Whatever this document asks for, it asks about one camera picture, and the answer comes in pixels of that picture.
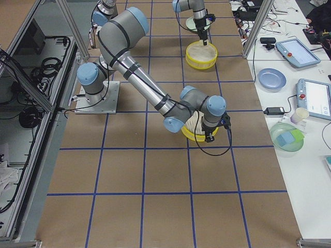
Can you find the aluminium frame post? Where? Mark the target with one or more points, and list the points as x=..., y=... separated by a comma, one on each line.
x=261, y=16

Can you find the white paper cup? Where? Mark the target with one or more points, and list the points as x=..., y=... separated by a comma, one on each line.
x=299, y=114

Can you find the near blue teach pendant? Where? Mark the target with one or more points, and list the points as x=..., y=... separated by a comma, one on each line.
x=314, y=96

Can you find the far blue teach pendant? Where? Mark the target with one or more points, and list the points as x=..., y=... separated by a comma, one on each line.
x=296, y=53

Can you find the clear green bowl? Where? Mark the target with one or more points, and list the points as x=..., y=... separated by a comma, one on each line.
x=280, y=128

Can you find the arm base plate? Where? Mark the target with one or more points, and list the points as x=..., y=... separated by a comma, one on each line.
x=101, y=103

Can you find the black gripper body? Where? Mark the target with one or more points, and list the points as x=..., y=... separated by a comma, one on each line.
x=199, y=25
x=209, y=132

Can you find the black power adapter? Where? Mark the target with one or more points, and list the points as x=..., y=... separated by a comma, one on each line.
x=274, y=111

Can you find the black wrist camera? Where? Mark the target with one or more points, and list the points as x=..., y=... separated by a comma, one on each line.
x=226, y=121
x=211, y=17

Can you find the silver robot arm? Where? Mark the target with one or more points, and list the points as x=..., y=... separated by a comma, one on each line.
x=106, y=10
x=116, y=38

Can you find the yellow bamboo steamer basket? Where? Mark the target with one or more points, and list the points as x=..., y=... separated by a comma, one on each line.
x=192, y=129

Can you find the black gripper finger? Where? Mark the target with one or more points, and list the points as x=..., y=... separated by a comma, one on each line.
x=201, y=35
x=209, y=138
x=205, y=38

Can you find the blue sponge block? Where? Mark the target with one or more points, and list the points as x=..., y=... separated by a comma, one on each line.
x=284, y=139

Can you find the light green plate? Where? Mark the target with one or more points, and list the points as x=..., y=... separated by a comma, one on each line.
x=190, y=24

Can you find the green sponge block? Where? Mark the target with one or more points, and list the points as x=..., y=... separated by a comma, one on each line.
x=297, y=135

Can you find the black webcam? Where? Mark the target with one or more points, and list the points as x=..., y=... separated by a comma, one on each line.
x=268, y=42

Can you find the blue teach pendant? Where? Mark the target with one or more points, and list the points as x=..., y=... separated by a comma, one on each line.
x=296, y=53
x=314, y=96

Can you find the blue plate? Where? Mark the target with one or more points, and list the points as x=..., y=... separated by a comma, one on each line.
x=271, y=79

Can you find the yellow steamer with paper liner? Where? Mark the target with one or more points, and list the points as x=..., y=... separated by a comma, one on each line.
x=200, y=56

